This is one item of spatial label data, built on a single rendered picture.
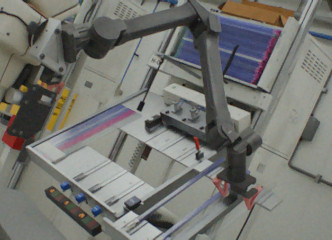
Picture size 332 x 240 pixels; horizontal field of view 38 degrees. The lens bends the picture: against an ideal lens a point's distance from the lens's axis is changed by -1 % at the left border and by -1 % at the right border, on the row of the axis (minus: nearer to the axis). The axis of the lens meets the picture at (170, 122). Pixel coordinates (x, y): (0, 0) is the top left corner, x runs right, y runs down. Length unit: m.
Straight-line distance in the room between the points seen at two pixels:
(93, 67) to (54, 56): 1.97
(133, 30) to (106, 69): 1.92
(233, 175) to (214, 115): 0.18
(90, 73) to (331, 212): 1.86
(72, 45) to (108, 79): 2.09
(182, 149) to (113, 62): 1.44
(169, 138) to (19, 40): 0.97
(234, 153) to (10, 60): 0.68
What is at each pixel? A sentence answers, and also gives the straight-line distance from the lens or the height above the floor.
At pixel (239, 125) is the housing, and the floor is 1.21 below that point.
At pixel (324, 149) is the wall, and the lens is 3.52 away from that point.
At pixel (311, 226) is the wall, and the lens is 3.47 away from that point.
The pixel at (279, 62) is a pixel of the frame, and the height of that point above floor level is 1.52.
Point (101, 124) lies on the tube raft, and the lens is 2.28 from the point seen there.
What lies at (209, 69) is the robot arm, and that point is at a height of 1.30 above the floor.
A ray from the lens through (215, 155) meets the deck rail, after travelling 1.98.
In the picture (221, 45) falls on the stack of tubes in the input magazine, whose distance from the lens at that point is 2.25.
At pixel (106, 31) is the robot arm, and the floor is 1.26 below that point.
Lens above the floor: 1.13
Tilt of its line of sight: 1 degrees down
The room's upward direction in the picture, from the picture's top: 25 degrees clockwise
